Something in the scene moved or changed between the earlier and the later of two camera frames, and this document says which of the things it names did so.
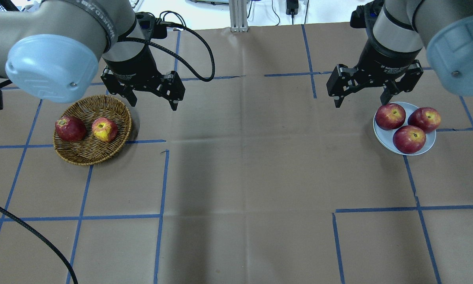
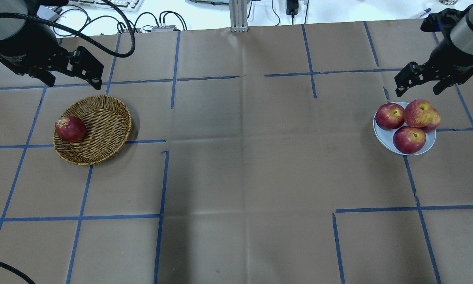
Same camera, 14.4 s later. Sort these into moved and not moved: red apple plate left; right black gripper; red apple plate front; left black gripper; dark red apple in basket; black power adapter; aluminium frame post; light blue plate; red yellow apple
Moved: right black gripper; left black gripper; red yellow apple
Not moved: dark red apple in basket; red apple plate front; light blue plate; black power adapter; red apple plate left; aluminium frame post
